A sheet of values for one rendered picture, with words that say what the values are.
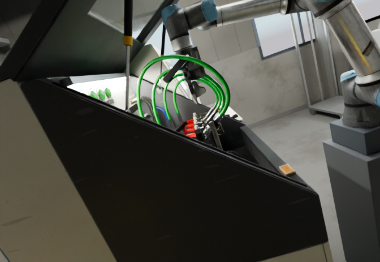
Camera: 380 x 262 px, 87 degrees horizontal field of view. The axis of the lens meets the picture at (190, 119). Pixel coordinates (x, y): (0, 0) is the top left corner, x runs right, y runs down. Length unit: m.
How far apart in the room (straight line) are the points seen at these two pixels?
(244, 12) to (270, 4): 0.09
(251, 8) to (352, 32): 0.34
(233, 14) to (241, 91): 2.74
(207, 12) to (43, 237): 0.83
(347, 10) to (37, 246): 1.13
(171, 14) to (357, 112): 0.83
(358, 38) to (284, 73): 3.05
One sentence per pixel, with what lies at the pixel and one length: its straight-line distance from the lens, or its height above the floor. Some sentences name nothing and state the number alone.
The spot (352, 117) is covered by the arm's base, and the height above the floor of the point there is 0.94.
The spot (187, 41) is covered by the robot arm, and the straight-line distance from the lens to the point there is 0.77.
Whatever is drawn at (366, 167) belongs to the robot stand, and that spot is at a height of 0.77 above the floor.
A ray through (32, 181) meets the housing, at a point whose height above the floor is 1.23.
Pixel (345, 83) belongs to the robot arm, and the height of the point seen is 1.09.
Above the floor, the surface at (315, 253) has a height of 0.76.
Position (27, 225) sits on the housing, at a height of 1.12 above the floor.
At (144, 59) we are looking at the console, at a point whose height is 1.48.
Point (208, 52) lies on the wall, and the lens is 3.44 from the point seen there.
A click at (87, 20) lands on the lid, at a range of 0.60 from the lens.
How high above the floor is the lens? 1.36
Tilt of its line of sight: 14 degrees down
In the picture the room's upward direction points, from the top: 20 degrees counter-clockwise
